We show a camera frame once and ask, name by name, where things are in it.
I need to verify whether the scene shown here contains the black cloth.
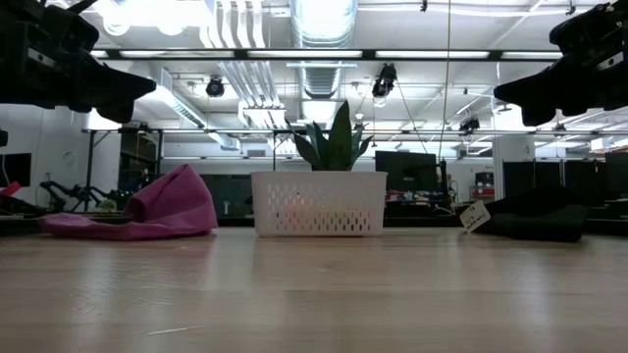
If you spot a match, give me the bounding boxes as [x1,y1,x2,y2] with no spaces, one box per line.
[473,184,590,243]

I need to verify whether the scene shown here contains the dark wall monitor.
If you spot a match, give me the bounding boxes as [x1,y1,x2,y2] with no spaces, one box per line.
[0,152,32,188]

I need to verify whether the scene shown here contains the black shelf rack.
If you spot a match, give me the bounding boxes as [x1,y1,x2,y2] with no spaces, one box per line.
[117,127,164,197]

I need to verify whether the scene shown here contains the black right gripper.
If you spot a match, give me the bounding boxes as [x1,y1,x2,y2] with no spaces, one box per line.
[493,0,628,127]

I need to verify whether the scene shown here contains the white perforated plastic basket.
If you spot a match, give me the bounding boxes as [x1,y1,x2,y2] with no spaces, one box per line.
[249,170,389,238]

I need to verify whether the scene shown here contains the purple cloth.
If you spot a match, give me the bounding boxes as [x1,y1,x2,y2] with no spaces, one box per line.
[39,164,220,241]

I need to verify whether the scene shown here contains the thin hanging cable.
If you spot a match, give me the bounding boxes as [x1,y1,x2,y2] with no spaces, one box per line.
[438,0,453,159]

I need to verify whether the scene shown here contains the silver ventilation duct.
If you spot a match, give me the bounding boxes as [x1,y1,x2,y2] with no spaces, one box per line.
[288,0,359,99]

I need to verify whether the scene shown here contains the dark cabinet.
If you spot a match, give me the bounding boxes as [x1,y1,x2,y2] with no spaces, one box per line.
[200,174,254,220]

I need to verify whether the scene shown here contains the black horizontal rig beam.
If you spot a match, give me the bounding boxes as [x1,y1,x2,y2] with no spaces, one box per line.
[90,47,565,63]

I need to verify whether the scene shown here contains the black partition panels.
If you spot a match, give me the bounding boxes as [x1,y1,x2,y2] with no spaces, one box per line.
[502,151,628,220]

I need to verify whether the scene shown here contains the white handwritten paper tag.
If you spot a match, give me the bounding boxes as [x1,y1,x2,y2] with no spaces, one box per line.
[459,199,492,233]

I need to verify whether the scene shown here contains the black computer monitor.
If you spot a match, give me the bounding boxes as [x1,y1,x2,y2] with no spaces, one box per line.
[375,150,438,193]

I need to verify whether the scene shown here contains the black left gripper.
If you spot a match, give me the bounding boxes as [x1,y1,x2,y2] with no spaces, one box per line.
[0,0,158,125]

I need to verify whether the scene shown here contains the green artificial snake plant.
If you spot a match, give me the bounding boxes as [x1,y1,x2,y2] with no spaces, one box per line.
[286,100,375,173]

